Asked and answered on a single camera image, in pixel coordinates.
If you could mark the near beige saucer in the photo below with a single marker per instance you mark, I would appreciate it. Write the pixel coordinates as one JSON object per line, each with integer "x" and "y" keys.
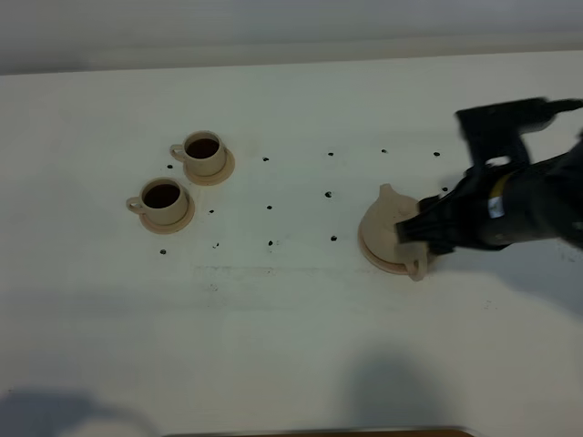
{"x": 187, "y": 218}

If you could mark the beige teacup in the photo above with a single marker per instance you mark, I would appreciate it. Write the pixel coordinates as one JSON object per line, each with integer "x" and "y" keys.
{"x": 201, "y": 153}
{"x": 162, "y": 201}

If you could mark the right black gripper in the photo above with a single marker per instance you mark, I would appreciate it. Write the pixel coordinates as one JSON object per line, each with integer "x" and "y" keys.
{"x": 471, "y": 216}

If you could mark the beige teapot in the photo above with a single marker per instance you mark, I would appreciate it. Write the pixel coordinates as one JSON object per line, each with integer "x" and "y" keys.
{"x": 377, "y": 229}

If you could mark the beige saucer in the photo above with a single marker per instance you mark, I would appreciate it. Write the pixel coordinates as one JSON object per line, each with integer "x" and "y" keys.
{"x": 217, "y": 178}
{"x": 187, "y": 218}

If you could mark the far beige saucer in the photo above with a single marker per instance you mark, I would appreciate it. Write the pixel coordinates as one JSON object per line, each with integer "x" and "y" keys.
{"x": 217, "y": 178}

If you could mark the far beige teacup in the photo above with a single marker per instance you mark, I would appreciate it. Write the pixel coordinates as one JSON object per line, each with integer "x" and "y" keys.
{"x": 201, "y": 153}

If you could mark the near beige teacup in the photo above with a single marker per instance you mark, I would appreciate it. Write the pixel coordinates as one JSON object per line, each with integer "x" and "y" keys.
{"x": 162, "y": 201}

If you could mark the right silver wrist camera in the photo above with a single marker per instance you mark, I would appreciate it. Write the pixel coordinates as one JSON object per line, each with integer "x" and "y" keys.
{"x": 495, "y": 131}

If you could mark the round beige teapot coaster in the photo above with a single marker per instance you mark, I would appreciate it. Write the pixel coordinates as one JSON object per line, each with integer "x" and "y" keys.
{"x": 393, "y": 268}

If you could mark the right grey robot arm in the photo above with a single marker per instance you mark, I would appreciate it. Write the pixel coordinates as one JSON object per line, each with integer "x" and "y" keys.
{"x": 544, "y": 200}

